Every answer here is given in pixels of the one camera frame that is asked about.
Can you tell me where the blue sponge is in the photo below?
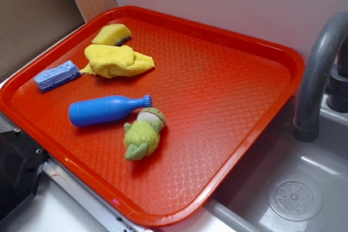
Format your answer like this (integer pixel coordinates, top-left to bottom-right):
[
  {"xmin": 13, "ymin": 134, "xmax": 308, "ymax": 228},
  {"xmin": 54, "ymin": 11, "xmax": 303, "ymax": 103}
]
[{"xmin": 34, "ymin": 60, "xmax": 82, "ymax": 92}]

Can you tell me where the green plush toy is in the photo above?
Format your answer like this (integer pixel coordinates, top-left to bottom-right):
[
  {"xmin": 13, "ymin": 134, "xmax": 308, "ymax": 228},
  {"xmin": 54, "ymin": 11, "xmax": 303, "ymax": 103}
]
[{"xmin": 123, "ymin": 108, "xmax": 166, "ymax": 161}]

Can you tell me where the grey plastic sink basin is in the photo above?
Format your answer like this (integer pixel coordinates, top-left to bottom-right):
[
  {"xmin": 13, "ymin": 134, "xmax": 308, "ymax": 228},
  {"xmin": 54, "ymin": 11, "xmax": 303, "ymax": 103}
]
[{"xmin": 206, "ymin": 100, "xmax": 347, "ymax": 231}]

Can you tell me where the yellow sponge with dark scrubber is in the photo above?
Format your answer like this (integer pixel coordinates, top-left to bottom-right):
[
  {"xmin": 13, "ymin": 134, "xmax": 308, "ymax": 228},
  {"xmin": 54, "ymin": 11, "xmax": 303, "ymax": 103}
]
[{"xmin": 91, "ymin": 24, "xmax": 132, "ymax": 46}]

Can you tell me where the yellow microfiber cloth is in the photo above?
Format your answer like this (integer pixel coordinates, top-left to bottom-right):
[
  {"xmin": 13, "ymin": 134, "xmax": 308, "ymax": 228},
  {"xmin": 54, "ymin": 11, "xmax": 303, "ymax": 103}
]
[{"xmin": 80, "ymin": 44, "xmax": 155, "ymax": 79}]

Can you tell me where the blue plastic toy bottle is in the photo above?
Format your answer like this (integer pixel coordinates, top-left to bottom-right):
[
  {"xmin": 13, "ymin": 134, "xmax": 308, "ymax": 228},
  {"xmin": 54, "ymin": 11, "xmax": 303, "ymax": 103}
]
[{"xmin": 69, "ymin": 95, "xmax": 153, "ymax": 127}]

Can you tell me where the grey toy faucet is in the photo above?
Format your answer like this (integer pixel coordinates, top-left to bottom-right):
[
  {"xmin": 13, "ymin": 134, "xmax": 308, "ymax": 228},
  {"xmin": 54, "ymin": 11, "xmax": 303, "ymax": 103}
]
[{"xmin": 293, "ymin": 11, "xmax": 347, "ymax": 142}]

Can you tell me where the red plastic tray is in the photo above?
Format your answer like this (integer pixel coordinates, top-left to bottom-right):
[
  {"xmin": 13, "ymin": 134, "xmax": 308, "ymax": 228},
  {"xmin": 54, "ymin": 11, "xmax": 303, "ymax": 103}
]
[{"xmin": 1, "ymin": 7, "xmax": 305, "ymax": 228}]

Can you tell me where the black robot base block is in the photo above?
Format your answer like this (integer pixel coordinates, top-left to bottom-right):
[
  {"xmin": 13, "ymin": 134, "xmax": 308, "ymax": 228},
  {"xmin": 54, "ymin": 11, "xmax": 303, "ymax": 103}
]
[{"xmin": 1, "ymin": 128, "xmax": 47, "ymax": 223}]

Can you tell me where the brown cardboard panel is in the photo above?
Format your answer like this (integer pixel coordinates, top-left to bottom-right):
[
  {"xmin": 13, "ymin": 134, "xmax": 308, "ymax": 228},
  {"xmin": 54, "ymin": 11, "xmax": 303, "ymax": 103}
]
[{"xmin": 1, "ymin": 0, "xmax": 84, "ymax": 80}]

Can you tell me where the sink drain strainer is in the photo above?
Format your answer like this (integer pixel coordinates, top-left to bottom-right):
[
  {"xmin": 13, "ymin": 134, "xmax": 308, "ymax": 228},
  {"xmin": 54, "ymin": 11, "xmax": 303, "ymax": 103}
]
[{"xmin": 268, "ymin": 178, "xmax": 323, "ymax": 222}]

